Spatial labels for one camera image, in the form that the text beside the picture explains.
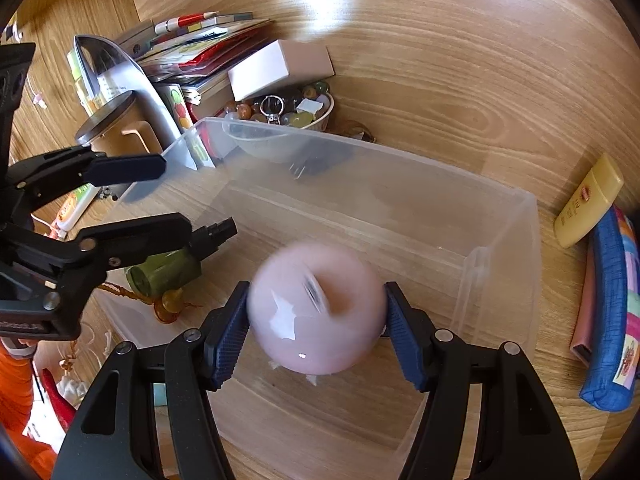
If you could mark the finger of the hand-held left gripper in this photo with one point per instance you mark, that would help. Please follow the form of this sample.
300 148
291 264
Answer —
145 234
130 167

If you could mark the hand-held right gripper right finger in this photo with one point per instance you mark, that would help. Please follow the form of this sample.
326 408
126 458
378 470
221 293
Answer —
405 342

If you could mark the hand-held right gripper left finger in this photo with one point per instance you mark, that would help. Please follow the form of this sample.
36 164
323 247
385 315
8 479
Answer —
230 342

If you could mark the green spray bottle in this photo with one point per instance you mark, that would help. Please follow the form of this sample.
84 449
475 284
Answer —
167 270

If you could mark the pink round piggy bank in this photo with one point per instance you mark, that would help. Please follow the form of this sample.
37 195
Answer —
315 320

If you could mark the clear plastic storage bin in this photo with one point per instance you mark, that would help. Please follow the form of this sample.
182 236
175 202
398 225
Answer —
500 270

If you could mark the person's left forearm orange sleeve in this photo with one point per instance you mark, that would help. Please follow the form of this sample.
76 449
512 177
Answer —
15 405

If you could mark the tan mug with dark lid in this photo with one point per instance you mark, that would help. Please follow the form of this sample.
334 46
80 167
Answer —
117 125

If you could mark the orange green snack packet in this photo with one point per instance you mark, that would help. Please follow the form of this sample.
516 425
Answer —
75 207

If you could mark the fruit print sticker book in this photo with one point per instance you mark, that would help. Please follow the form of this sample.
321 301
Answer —
177 105

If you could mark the silver curved metal stand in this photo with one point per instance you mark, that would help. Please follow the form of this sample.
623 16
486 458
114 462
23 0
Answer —
130 75

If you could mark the pale green bottle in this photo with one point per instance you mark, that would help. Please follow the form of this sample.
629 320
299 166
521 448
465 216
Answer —
80 85

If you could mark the pile of stone beads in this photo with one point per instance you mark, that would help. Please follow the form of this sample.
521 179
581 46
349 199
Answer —
245 110

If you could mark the stack of booklets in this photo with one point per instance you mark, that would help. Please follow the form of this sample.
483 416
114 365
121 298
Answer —
210 55

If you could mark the red and white pen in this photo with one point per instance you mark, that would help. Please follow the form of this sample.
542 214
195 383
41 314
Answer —
185 22

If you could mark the small brown cardboard box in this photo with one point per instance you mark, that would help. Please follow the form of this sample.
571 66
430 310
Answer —
265 72

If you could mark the notebook with coloured tabs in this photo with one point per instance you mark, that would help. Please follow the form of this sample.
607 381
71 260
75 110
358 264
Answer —
225 21

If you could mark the pink flat case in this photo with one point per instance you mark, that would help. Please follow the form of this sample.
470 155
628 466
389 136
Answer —
582 320

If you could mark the white ceramic bowl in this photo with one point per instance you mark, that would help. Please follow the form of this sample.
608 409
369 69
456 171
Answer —
322 119

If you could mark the blue patchwork pencil case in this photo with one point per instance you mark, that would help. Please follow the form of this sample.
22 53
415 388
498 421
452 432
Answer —
607 310

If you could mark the yellow cream tube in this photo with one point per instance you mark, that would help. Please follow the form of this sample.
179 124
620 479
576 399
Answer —
587 200

